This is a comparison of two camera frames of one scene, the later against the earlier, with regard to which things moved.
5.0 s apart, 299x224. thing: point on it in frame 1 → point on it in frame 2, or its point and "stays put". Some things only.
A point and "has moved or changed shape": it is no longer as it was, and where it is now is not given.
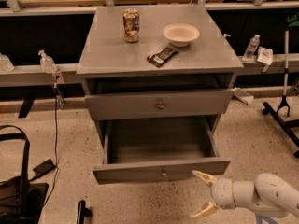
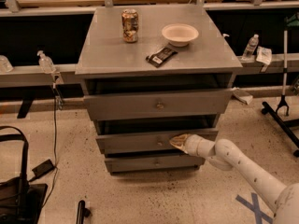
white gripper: [221, 191] → [195, 146]
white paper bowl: [180, 35] stays put
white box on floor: [244, 96] stays put
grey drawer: [137, 150] has moved or changed shape
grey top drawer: [158, 104] stays put
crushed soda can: [131, 20] stays put
